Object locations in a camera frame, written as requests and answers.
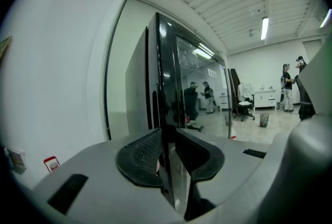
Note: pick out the mesh waste bin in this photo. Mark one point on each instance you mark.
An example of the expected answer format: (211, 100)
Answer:
(264, 120)

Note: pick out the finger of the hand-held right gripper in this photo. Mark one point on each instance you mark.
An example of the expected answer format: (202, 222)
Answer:
(324, 83)
(298, 166)

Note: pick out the white cloth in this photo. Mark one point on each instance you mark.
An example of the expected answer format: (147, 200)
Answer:
(245, 90)

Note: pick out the black glass-door fridge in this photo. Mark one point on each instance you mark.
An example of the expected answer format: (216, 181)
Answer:
(168, 75)

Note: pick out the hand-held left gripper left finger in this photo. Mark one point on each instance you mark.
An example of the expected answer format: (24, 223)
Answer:
(103, 192)

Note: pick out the white drawer cabinet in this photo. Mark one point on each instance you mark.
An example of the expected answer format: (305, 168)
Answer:
(265, 98)

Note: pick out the ceiling tube light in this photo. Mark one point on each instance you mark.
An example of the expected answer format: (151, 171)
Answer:
(326, 18)
(264, 28)

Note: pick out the black office chair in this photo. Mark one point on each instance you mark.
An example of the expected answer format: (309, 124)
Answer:
(243, 110)

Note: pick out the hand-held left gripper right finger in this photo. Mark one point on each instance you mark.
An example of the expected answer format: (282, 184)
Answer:
(233, 166)

